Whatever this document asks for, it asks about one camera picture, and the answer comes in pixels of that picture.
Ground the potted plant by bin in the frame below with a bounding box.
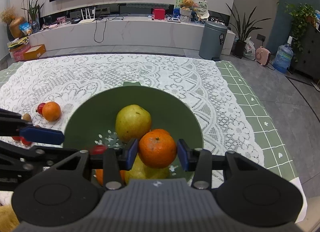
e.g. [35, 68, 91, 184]
[226, 4, 271, 58]

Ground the white lace tablecloth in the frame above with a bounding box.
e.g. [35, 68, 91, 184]
[0, 53, 265, 207]

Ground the golden vase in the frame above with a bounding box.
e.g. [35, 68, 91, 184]
[9, 16, 25, 38]

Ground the teddy bear toy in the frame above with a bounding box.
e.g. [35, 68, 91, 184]
[180, 0, 194, 10]

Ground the orange mandarin by tomato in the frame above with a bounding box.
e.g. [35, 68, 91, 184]
[42, 101, 61, 122]

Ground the white wifi router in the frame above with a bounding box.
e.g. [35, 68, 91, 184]
[79, 7, 96, 24]

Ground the red box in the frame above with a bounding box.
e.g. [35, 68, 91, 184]
[152, 8, 165, 20]

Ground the green grid table mat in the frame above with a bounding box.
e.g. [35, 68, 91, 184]
[0, 60, 299, 182]

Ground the orange cardboard box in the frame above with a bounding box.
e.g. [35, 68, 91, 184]
[23, 44, 46, 61]

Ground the orange mandarin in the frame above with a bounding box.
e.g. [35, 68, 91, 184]
[138, 131, 177, 169]
[42, 101, 61, 122]
[95, 169, 126, 185]
[151, 129, 170, 136]

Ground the white marble tv console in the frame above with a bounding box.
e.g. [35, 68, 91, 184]
[28, 16, 236, 56]

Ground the green yellow apple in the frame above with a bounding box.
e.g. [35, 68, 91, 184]
[124, 155, 170, 185]

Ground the white paper sheet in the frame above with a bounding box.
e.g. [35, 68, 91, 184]
[290, 177, 308, 223]

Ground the pink small heater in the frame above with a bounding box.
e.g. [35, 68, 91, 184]
[255, 46, 271, 66]

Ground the blue water jug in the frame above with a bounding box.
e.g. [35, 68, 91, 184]
[272, 36, 293, 74]

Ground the red cherry tomato with stem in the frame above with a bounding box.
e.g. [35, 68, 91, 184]
[36, 102, 45, 115]

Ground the black hanging cable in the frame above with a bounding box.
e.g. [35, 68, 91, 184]
[93, 15, 125, 43]

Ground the brown kiwi fruit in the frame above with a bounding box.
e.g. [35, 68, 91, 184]
[22, 113, 32, 122]

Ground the white plastic bag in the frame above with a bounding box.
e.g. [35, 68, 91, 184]
[243, 37, 255, 61]

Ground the grey pedal trash bin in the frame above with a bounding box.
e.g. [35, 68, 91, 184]
[199, 21, 228, 61]

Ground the leafy plant on cabinet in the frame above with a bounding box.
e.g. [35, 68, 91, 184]
[285, 3, 317, 54]

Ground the red green apple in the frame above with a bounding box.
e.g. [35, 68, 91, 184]
[115, 105, 152, 143]

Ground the green colander bowl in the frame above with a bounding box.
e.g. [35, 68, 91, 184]
[62, 81, 205, 185]

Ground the dark cabinet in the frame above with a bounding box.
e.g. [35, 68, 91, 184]
[290, 25, 320, 82]

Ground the green plant in vase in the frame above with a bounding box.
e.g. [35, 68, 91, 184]
[23, 0, 44, 33]

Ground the pink basket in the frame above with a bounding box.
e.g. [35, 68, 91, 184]
[10, 44, 31, 62]

